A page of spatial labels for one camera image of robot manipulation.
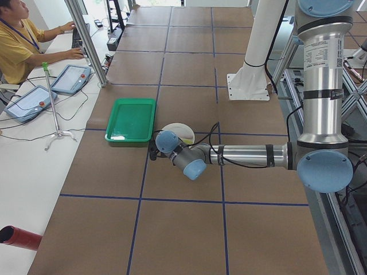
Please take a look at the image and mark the white round plate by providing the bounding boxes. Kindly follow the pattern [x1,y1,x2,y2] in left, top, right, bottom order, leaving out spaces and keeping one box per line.
[162,123,195,141]

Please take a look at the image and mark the red cylinder tube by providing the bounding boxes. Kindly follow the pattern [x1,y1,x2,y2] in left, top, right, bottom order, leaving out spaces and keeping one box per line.
[1,225,42,251]

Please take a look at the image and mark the metal stand with green clip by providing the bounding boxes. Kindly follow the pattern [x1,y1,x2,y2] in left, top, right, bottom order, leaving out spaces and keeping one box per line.
[42,62,77,151]

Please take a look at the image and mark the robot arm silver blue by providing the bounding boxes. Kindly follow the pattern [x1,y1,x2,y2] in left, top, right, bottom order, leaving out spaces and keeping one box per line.
[149,1,354,193]

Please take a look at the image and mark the blue teach pendant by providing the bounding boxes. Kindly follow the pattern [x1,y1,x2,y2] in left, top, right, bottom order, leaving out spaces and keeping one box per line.
[5,85,51,123]
[51,65,91,95]

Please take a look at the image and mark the green plastic tray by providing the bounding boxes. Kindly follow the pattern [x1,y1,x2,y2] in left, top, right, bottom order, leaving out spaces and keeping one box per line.
[105,98,156,148]

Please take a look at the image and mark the far blue teach pendant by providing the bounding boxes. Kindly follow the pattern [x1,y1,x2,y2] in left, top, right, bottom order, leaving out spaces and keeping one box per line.
[51,65,91,95]

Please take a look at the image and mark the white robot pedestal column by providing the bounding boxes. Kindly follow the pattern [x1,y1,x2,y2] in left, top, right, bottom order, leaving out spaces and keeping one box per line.
[227,0,287,101]

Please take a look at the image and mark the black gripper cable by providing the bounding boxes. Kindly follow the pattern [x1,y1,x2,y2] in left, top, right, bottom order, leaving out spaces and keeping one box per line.
[197,121,304,168]

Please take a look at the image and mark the near blue teach pendant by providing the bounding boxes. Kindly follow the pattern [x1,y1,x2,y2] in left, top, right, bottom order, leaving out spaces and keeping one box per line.
[5,85,51,123]

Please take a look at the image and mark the person in yellow shirt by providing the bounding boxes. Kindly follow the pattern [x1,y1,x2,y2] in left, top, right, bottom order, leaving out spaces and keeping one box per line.
[1,1,84,84]

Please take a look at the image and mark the yellow plastic spoon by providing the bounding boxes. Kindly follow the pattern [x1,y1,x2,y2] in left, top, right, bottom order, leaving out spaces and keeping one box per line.
[182,139,194,144]

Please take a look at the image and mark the black keyboard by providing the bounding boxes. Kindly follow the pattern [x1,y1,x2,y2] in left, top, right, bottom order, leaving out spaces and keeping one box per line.
[71,27,83,49]

